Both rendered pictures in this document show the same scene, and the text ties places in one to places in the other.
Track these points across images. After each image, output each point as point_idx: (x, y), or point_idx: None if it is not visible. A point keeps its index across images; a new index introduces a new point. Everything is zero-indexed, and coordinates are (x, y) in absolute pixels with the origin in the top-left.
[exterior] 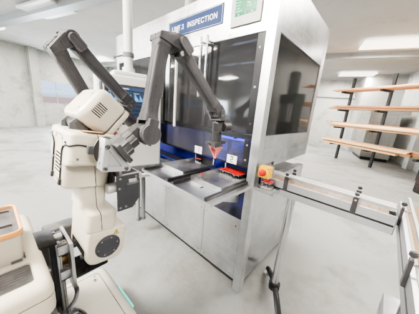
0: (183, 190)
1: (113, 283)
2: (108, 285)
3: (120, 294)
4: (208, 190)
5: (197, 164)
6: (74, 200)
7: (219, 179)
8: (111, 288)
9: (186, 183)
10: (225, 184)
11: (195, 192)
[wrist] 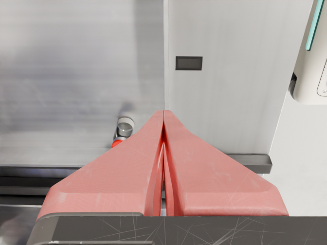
0: (286, 91)
1: (314, 57)
2: (324, 59)
3: (325, 26)
4: (189, 12)
5: (13, 241)
6: None
7: (19, 83)
8: (326, 47)
9: (210, 135)
10: (37, 2)
11: (272, 34)
